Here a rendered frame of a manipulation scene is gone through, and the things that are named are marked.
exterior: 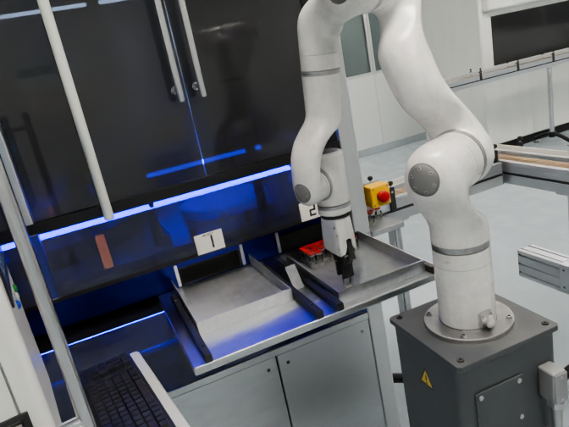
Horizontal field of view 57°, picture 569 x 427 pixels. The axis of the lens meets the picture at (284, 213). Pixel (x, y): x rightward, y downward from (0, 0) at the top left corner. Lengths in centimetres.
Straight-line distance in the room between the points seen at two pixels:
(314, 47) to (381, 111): 604
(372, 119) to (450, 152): 614
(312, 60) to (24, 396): 87
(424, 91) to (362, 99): 599
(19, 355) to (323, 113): 78
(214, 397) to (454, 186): 107
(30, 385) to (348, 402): 123
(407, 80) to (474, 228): 32
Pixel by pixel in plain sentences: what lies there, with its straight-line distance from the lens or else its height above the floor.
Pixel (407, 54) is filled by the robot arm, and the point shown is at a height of 145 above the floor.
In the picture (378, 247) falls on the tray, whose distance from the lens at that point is 162.
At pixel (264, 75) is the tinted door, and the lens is 157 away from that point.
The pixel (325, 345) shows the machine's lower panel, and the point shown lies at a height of 54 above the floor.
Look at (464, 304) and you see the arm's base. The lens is 117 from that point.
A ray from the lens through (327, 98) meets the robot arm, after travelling 122.
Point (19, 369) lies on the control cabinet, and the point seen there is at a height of 108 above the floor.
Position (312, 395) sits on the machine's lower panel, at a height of 38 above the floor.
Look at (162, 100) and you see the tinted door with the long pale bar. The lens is 149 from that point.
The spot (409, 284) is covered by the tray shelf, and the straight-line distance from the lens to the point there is 140.
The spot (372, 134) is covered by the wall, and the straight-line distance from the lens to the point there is 717.
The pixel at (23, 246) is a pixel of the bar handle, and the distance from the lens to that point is 97.
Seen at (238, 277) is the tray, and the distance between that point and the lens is 162.
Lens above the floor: 150
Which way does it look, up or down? 17 degrees down
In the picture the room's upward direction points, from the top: 11 degrees counter-clockwise
